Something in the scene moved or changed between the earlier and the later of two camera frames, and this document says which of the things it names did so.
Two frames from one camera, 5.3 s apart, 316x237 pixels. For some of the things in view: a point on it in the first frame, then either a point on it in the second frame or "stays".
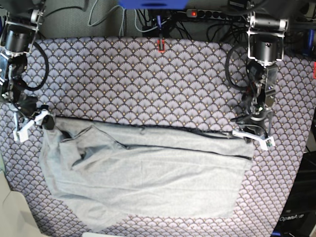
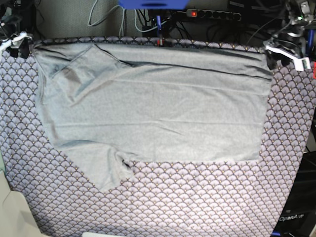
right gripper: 254,128 -> 278,44
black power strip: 202,13 stays
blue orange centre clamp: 161,41 stays
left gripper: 48,123 -> 22,38
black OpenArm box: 299,219 stays
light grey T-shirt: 106,173 -> 111,105
